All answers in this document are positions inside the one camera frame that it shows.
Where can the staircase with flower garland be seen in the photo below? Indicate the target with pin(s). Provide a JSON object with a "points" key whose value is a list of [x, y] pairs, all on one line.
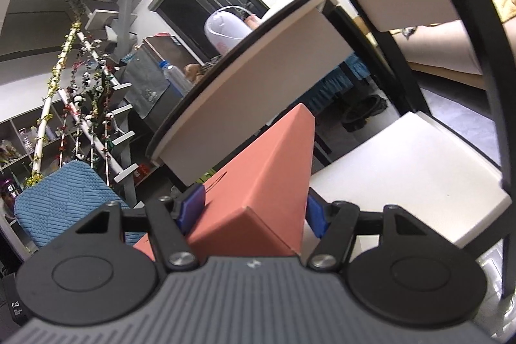
{"points": [[94, 123]]}

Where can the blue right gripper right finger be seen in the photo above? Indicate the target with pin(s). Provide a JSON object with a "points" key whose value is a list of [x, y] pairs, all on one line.
{"points": [[333, 223]]}

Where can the white pink humidifier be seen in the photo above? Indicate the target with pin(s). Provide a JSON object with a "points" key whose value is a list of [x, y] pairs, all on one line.
{"points": [[224, 29]]}

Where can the beige sofa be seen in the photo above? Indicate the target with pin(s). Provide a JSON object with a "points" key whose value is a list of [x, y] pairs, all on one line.
{"points": [[445, 50]]}

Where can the wall shelf with items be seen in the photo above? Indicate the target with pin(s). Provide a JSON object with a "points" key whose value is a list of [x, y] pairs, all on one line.
{"points": [[17, 143]]}

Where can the clear water bottle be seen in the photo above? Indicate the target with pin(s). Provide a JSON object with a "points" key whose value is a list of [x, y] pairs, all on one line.
{"points": [[176, 79]]}

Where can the white table black edge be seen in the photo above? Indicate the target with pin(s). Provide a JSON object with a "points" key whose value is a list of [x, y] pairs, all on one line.
{"points": [[259, 78]]}

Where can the white chair black frame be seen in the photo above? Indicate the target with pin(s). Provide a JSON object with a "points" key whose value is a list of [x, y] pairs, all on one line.
{"points": [[423, 106]]}

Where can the black trash bin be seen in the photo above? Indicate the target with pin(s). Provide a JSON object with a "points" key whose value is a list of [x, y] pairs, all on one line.
{"points": [[356, 116]]}

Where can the teal skirted chair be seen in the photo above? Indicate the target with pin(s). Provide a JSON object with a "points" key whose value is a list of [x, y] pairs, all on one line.
{"points": [[336, 82]]}

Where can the pink box lid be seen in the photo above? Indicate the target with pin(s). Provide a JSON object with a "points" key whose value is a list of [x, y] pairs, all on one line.
{"points": [[255, 205]]}

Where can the brown figurine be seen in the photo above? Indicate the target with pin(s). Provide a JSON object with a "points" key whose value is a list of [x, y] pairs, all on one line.
{"points": [[193, 73]]}

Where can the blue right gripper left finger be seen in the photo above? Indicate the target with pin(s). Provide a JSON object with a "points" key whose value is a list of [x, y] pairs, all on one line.
{"points": [[170, 220]]}

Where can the blue covered chair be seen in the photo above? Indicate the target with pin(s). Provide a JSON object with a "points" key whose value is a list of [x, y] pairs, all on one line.
{"points": [[60, 200]]}

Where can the grey refrigerator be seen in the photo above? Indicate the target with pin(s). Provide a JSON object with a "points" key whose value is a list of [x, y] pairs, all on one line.
{"points": [[153, 96]]}

